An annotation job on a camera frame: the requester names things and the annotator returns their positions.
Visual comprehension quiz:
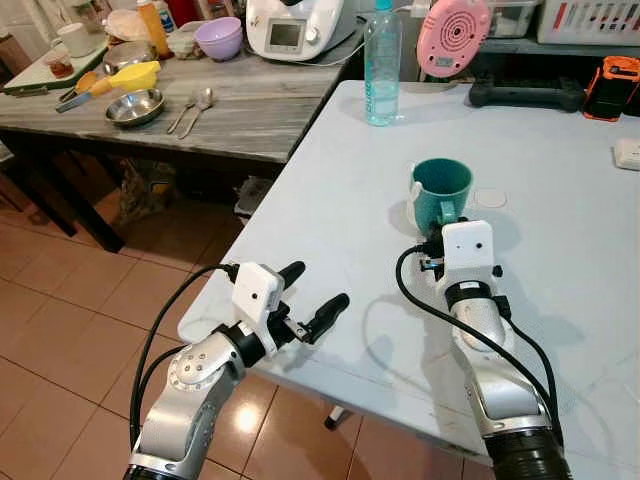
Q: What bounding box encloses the teal green cup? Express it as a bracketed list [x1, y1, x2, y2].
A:
[410, 158, 474, 237]

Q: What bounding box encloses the grey topped dark wooden table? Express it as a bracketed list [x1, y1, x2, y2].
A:
[0, 45, 373, 253]

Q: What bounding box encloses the patterned bag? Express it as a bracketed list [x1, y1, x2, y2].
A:
[117, 158, 180, 227]

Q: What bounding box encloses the clear plastic water bottle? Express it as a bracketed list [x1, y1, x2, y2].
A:
[363, 0, 403, 128]

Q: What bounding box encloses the steel spoon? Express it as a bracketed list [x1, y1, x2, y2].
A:
[166, 95, 197, 137]
[179, 87, 214, 140]

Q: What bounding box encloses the pink round appliance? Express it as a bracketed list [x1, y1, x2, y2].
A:
[416, 0, 493, 80]

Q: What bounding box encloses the white power strip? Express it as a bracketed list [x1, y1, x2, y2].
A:
[613, 138, 640, 171]

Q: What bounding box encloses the small steel bowl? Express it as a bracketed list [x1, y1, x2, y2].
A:
[105, 88, 166, 129]

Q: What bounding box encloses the white kitchen machine with display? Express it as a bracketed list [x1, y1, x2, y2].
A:
[245, 0, 360, 64]

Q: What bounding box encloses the orange and black device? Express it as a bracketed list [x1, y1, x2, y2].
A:
[583, 56, 640, 123]

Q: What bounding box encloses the purple plastic bowl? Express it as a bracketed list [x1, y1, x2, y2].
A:
[194, 17, 244, 62]

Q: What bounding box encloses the clear plastic container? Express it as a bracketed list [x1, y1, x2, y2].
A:
[488, 0, 541, 40]

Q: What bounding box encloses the yellow plastic funnel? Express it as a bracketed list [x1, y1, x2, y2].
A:
[88, 61, 161, 97]

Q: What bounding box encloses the orange bottle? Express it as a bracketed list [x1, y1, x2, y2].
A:
[137, 0, 171, 57]

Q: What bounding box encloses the white slatted plastic basket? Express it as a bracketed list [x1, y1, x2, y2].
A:
[537, 0, 640, 47]

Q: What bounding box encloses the small glass with brown content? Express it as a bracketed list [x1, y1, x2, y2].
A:
[45, 50, 77, 80]

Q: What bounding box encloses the white mug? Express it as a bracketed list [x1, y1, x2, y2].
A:
[54, 22, 97, 59]

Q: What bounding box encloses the green rimmed white tray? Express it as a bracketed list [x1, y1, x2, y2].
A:
[3, 40, 111, 97]

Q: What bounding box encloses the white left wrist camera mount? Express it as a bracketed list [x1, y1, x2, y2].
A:
[232, 262, 292, 332]

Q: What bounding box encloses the black handle shaped device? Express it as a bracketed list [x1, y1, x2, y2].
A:
[468, 78, 587, 113]

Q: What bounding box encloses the orange handled kitchen tool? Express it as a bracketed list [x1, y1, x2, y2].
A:
[55, 70, 103, 114]

